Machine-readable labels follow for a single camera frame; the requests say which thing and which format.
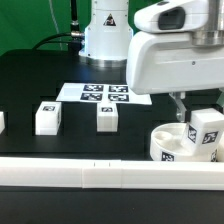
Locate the white left barrier rail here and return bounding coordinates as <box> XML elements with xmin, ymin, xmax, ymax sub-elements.
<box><xmin>0</xmin><ymin>111</ymin><xmax>5</xmax><ymax>134</ymax></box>

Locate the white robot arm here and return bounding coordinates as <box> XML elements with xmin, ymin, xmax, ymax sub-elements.
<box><xmin>80</xmin><ymin>0</ymin><xmax>224</xmax><ymax>121</ymax></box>

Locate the white round stool seat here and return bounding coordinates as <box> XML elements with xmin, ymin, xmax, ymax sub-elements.
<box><xmin>150</xmin><ymin>123</ymin><xmax>218</xmax><ymax>162</ymax></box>

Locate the black cable with connector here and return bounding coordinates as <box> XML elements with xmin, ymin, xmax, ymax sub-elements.
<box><xmin>32</xmin><ymin>30</ymin><xmax>86</xmax><ymax>51</ymax></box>

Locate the white barrier rail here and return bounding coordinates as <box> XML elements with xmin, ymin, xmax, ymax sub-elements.
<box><xmin>0</xmin><ymin>111</ymin><xmax>5</xmax><ymax>134</ymax></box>
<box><xmin>0</xmin><ymin>157</ymin><xmax>224</xmax><ymax>190</ymax></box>

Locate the white fiducial marker sheet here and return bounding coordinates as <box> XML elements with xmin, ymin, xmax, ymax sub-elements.
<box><xmin>56</xmin><ymin>83</ymin><xmax>152</xmax><ymax>105</ymax></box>

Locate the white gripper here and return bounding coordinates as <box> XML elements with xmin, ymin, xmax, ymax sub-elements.
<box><xmin>126</xmin><ymin>32</ymin><xmax>224</xmax><ymax>122</ymax></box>

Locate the thin white cable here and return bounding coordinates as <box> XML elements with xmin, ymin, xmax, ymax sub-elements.
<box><xmin>48</xmin><ymin>0</ymin><xmax>64</xmax><ymax>51</ymax></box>

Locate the black vertical cable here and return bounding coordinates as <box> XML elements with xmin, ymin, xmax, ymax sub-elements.
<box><xmin>69</xmin><ymin>0</ymin><xmax>80</xmax><ymax>33</ymax></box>

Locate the white front barrier rail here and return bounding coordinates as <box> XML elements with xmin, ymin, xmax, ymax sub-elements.
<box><xmin>0</xmin><ymin>157</ymin><xmax>224</xmax><ymax>190</ymax></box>

